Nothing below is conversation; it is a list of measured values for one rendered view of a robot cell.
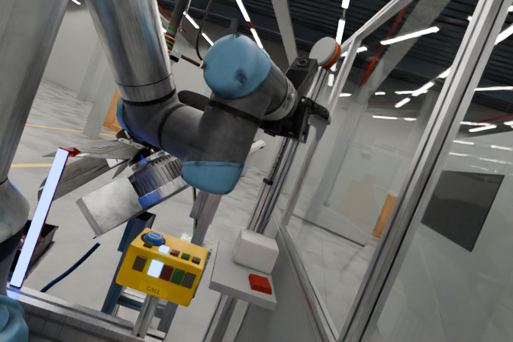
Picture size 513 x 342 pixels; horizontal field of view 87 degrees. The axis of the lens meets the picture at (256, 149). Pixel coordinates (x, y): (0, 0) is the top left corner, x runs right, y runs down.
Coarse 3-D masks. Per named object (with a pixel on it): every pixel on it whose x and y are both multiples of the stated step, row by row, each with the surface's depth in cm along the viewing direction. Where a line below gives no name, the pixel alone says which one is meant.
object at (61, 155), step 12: (60, 156) 59; (60, 168) 59; (48, 180) 59; (48, 192) 59; (48, 204) 60; (36, 216) 60; (36, 228) 60; (36, 240) 60; (24, 252) 60; (24, 264) 60; (12, 276) 60
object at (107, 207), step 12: (120, 180) 91; (96, 192) 85; (108, 192) 87; (120, 192) 90; (132, 192) 93; (84, 204) 82; (96, 204) 84; (108, 204) 86; (120, 204) 89; (132, 204) 91; (84, 216) 87; (96, 216) 83; (108, 216) 85; (120, 216) 88; (96, 228) 85; (108, 228) 84
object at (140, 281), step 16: (144, 240) 58; (176, 240) 64; (128, 256) 55; (144, 256) 56; (160, 256) 56; (192, 256) 60; (128, 272) 56; (144, 272) 56; (160, 272) 56; (192, 272) 56; (144, 288) 56; (160, 288) 56; (176, 288) 56; (192, 288) 57
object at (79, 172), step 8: (80, 160) 101; (88, 160) 99; (96, 160) 99; (104, 160) 99; (64, 168) 100; (72, 168) 98; (80, 168) 97; (88, 168) 96; (96, 168) 96; (104, 168) 96; (64, 176) 95; (72, 176) 94; (80, 176) 94; (88, 176) 94; (96, 176) 94; (64, 184) 92; (72, 184) 92; (80, 184) 92; (40, 192) 91; (56, 192) 89; (64, 192) 89
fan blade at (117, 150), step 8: (80, 144) 80; (88, 144) 81; (96, 144) 81; (104, 144) 82; (112, 144) 84; (120, 144) 87; (128, 144) 91; (56, 152) 73; (80, 152) 73; (88, 152) 73; (96, 152) 74; (104, 152) 75; (112, 152) 77; (120, 152) 79; (128, 152) 82; (136, 152) 86
